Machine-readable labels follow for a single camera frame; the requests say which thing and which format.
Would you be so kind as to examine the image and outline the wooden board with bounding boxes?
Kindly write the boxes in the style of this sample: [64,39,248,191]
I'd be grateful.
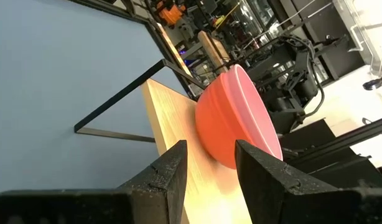
[197,30,231,74]

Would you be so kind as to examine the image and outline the clear plastic box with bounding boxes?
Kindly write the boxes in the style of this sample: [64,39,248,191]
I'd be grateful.
[332,0,382,77]

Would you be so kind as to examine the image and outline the red bowl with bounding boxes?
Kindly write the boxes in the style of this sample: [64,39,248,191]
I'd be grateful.
[195,64,284,170]

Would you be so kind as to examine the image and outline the blue table mat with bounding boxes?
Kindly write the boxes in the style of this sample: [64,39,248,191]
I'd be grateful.
[0,0,192,195]

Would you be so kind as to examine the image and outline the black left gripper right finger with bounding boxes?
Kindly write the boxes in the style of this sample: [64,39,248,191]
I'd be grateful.
[235,139,363,224]

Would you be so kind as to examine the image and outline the black cabinet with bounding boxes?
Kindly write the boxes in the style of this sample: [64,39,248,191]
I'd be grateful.
[268,0,366,82]

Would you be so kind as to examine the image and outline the orange machine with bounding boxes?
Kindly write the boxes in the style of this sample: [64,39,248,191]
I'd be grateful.
[156,0,185,26]

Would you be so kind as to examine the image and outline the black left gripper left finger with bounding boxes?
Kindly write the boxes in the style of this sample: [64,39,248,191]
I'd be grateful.
[116,139,189,224]

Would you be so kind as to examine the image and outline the black aluminium table frame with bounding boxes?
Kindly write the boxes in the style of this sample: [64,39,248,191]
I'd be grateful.
[69,0,382,187]

